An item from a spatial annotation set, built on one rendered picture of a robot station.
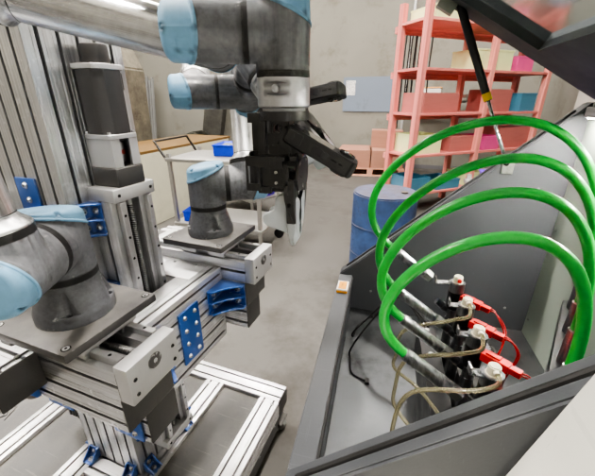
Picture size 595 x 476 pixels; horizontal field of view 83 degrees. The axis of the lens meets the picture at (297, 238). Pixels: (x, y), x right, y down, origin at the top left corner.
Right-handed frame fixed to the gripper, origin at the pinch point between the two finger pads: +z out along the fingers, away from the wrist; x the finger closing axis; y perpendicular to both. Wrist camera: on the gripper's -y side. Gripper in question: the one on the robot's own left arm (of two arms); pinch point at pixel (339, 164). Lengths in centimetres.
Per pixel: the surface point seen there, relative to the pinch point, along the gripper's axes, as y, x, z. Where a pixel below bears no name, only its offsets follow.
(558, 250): -18.2, 20.9, 27.9
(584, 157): -30.9, -3.0, 23.4
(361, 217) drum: 53, -193, -6
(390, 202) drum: 27, -188, -2
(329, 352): 25.4, -0.3, 30.7
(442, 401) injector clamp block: 7.8, 6.1, 45.2
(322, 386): 25.2, 8.7, 33.7
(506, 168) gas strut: -25.5, -34.4, 19.2
